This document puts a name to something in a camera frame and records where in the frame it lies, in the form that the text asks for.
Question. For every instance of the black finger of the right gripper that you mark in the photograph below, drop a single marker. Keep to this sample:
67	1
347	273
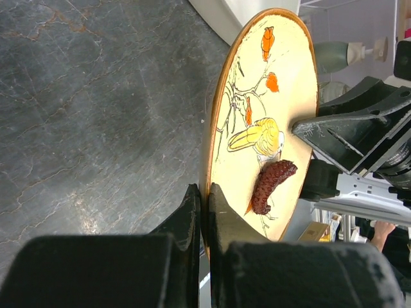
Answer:
366	94
359	142

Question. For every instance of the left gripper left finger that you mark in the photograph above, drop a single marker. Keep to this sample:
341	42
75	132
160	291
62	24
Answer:
158	269

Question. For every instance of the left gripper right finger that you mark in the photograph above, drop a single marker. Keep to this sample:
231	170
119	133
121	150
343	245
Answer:
248	270

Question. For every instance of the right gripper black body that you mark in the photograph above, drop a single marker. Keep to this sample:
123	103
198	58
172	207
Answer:
396	171

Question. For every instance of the floral ceramic plate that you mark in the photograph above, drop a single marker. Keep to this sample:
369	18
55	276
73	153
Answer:
268	82

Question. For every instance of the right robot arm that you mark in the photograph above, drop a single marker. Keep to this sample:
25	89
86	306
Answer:
359	195

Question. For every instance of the beige pump soap bottle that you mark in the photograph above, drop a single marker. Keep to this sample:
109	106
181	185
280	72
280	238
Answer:
332	57

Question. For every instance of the dark red food piece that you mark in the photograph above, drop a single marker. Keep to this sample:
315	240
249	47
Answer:
269	178

